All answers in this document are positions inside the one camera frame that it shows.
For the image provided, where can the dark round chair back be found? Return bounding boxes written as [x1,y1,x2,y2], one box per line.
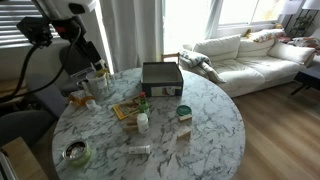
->
[59,44,101,78]

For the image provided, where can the large bright window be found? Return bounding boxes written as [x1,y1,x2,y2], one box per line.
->
[213,0,288,29]

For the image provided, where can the black plant stand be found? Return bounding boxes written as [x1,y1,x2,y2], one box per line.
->
[288,9,316,38]

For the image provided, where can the light wooden board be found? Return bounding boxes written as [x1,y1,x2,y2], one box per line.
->
[0,136,49,180]

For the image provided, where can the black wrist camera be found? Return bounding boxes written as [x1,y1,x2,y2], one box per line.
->
[16,16,54,48]

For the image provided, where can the white sofa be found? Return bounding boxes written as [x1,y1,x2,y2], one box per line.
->
[182,28,320,98]

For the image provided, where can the white lamp shade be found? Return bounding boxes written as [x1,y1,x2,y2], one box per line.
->
[301,0,320,11]

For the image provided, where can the glass jar with lid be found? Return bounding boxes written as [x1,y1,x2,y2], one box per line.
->
[62,139,92,168]

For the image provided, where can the clear plastic measuring cup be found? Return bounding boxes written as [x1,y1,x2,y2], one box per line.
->
[85,70,110,102]

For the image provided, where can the green bottle red cap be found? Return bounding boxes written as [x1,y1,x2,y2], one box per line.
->
[138,91,151,118]

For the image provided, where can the floral pillow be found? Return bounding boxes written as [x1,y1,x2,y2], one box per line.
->
[248,28,286,43]

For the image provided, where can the brown wooden chair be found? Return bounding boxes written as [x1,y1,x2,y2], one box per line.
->
[160,52,181,65]

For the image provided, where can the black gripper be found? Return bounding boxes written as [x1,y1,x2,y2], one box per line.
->
[52,15,104,68]

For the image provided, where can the rectangular wooden block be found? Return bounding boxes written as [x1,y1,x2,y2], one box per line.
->
[178,113,194,122]

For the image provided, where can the small clear plastic cup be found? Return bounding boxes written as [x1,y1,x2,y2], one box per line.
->
[85,98,98,110]

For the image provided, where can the dark blue cardboard box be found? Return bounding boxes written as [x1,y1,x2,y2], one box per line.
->
[141,61,185,98]

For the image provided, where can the patterned cushion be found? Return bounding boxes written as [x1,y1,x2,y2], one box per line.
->
[287,35,320,51]

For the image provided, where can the grey white throw blanket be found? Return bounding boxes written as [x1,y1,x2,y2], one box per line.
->
[179,49,228,84]

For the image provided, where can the white pill bottle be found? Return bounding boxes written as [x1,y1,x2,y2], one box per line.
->
[136,112,150,135]

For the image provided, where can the orange brown packet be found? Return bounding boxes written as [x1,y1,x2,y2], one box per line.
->
[68,89,94,107]

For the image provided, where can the blue grey chair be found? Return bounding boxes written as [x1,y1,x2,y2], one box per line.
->
[26,73,69,118]

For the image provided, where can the wedge wooden block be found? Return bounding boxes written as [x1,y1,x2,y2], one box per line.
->
[175,126,193,141]

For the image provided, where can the white window blinds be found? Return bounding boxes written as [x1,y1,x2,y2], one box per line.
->
[0,0,61,48]

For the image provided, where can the white curtain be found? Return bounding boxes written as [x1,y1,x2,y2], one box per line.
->
[99,0,165,73]

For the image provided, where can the grey armchair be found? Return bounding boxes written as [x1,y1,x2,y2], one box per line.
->
[0,109,56,148]

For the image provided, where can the brown wooden side table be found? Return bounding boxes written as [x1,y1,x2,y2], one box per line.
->
[0,78,28,107]

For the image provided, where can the black coffee table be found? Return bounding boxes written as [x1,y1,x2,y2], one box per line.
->
[289,64,320,98]

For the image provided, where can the green round lid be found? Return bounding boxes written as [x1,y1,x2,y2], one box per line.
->
[176,104,193,117]

